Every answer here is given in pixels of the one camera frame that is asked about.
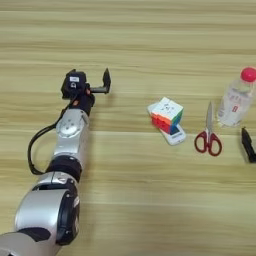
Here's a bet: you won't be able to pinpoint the colourful puzzle cube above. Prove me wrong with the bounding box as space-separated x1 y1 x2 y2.
150 96 185 136

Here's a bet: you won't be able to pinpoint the white remote control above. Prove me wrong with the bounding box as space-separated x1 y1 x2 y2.
146 102 187 147

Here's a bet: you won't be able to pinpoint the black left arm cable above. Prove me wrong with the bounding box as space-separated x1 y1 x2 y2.
26 99 73 176

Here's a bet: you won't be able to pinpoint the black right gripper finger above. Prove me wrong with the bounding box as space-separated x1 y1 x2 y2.
240 126 256 165

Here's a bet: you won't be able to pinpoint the clear bottle with red cap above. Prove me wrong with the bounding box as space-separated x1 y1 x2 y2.
216 66 256 129

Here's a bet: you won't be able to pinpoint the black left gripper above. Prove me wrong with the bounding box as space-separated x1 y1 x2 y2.
66 67 112 116

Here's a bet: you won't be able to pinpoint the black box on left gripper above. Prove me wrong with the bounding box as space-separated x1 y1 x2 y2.
60 70 89 100

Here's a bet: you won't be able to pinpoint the red handled scissors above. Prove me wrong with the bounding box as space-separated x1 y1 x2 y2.
193 101 223 158

